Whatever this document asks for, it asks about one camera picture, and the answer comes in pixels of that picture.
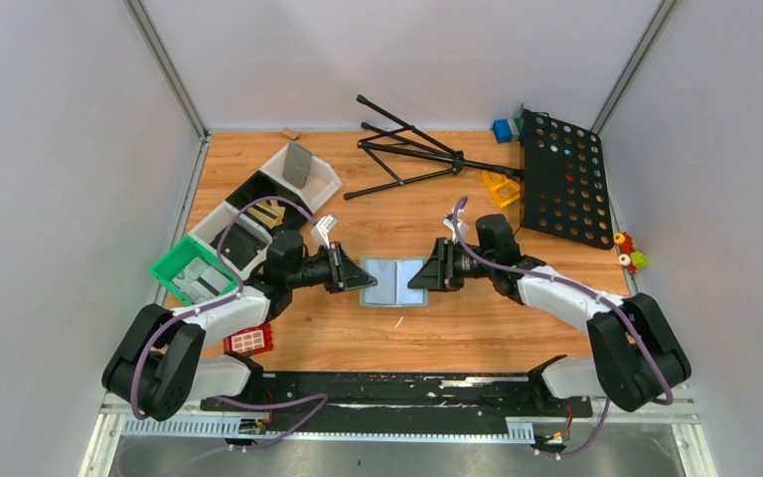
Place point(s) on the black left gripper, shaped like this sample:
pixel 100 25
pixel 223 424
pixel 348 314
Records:
pixel 338 267

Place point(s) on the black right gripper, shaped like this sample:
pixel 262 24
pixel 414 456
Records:
pixel 447 264

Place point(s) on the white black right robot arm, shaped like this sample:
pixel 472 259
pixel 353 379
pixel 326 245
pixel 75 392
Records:
pixel 635 356

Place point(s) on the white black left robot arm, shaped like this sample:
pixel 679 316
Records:
pixel 158 365

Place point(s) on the gold cards in black bin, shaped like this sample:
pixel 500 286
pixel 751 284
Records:
pixel 270 213

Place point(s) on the grey card holder in bin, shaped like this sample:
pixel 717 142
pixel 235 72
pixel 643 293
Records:
pixel 297 165

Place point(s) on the silver cards in green bin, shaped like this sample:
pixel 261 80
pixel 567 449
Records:
pixel 198 282

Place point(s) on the black plastic bin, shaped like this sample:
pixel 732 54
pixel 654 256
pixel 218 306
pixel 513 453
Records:
pixel 260 185

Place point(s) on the white plastic bin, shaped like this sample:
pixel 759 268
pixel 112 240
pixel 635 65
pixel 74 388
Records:
pixel 323 182
pixel 212 230

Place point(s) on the red white toy block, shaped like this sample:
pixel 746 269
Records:
pixel 253 340

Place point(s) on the black item in white bin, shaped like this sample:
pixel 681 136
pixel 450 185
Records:
pixel 241 247

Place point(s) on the black folding tripod stand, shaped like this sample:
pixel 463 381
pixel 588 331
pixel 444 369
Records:
pixel 409 142

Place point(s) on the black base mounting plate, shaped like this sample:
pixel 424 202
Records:
pixel 408 403

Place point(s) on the green plastic bin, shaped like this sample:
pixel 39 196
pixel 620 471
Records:
pixel 185 250

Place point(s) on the small wooden block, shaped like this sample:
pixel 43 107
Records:
pixel 290 133

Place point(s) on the black perforated music stand tray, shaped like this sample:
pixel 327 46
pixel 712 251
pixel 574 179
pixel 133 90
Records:
pixel 565 188

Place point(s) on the blue toy block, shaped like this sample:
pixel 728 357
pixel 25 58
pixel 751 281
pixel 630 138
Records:
pixel 507 130

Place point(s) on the red yellow green toy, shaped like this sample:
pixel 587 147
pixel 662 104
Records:
pixel 630 258

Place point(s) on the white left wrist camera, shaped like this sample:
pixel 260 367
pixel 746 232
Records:
pixel 322 229

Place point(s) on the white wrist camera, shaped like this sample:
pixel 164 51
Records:
pixel 458 228
pixel 322 229

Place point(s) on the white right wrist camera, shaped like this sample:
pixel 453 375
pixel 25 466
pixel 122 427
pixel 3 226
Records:
pixel 458 228

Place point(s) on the yellow plastic toy frame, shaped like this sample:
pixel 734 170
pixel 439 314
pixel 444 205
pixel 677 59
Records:
pixel 503 190

